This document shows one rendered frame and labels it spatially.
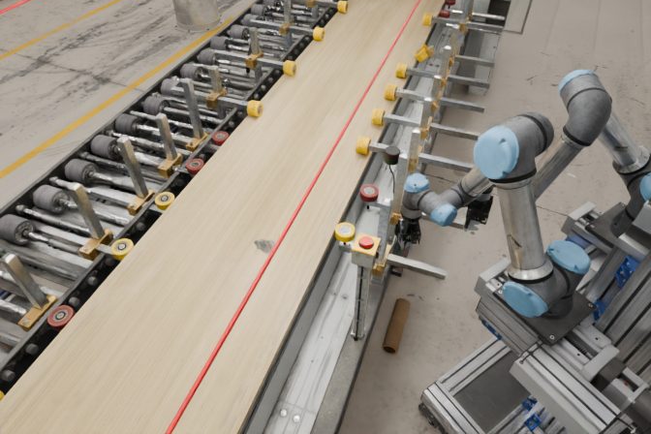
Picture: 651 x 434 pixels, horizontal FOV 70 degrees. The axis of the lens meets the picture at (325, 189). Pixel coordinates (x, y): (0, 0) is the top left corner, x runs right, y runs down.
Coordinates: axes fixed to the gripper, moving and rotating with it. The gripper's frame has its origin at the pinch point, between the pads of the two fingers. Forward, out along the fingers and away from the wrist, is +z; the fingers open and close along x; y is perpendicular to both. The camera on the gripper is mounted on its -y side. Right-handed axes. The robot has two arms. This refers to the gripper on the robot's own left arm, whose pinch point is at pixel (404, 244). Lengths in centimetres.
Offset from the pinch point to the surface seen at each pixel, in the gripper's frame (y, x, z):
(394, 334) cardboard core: -9, 6, 84
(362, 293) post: 27.2, -17.6, -7.6
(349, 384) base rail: 44, -22, 22
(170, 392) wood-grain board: 56, -76, 2
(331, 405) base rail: 52, -28, 22
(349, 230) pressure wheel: -8.3, -20.7, 1.4
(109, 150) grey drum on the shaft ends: -69, -140, 10
